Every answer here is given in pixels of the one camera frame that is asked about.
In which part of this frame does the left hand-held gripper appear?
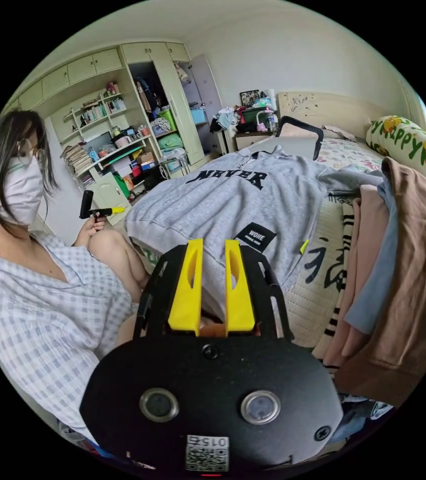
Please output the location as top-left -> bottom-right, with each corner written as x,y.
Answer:
88,206 -> 127,221

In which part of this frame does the pale green wardrobe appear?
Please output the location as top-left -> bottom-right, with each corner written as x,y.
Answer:
120,41 -> 225,167

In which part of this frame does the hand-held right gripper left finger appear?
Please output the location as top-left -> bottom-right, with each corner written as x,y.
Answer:
167,238 -> 203,337

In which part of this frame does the gray hoodie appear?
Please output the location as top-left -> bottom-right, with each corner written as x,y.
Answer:
124,145 -> 384,323

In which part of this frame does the person's left forearm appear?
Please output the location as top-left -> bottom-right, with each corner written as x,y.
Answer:
71,229 -> 94,248

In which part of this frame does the pale green shelf desk unit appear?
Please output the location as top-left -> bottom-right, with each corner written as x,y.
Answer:
8,47 -> 163,227

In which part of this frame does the bed with woven mat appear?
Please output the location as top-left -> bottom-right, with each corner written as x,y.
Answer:
124,91 -> 426,376

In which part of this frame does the pile of clothes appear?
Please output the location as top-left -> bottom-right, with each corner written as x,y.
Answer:
323,156 -> 426,432

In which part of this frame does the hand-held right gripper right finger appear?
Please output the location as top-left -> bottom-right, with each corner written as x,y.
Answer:
224,238 -> 256,337

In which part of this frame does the cluttered nightstand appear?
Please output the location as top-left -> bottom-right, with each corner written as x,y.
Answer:
209,88 -> 280,155

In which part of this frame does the person's left hand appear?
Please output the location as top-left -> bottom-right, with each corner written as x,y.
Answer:
84,215 -> 107,238

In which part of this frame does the person's body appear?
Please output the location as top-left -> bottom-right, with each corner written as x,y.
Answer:
0,109 -> 152,447

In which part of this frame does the floral bolster pillow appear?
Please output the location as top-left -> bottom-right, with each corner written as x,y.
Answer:
365,115 -> 426,192

